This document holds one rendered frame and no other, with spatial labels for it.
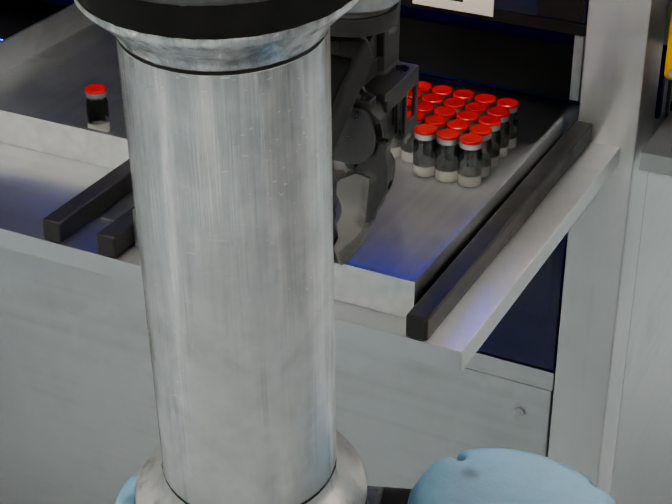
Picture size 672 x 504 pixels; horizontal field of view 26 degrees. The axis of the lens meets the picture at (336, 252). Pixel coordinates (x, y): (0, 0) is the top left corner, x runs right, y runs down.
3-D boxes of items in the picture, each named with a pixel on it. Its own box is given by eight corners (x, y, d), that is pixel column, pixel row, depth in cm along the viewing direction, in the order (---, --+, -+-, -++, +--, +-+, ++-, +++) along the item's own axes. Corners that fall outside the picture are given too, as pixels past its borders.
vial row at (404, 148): (323, 134, 143) (323, 90, 141) (493, 171, 136) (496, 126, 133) (312, 142, 141) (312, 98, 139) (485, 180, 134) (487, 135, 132)
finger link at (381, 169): (394, 220, 111) (397, 115, 106) (385, 229, 109) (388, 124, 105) (338, 206, 112) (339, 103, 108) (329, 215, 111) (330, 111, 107)
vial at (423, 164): (418, 166, 137) (419, 121, 134) (439, 171, 136) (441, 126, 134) (408, 175, 135) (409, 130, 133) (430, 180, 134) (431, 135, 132)
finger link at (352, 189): (399, 244, 117) (402, 141, 112) (367, 279, 113) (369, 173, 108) (364, 235, 118) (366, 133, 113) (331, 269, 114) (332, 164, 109)
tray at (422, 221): (320, 102, 150) (320, 70, 148) (560, 152, 140) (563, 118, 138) (135, 246, 124) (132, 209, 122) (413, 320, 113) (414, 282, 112)
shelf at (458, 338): (74, 24, 175) (73, 8, 174) (641, 134, 148) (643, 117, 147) (-224, 185, 138) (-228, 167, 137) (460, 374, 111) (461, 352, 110)
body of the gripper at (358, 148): (420, 135, 113) (426, -12, 107) (373, 182, 107) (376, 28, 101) (332, 115, 116) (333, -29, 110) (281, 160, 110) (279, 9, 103)
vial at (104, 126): (96, 124, 145) (93, 84, 143) (115, 128, 144) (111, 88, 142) (83, 132, 143) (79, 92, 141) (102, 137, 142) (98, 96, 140)
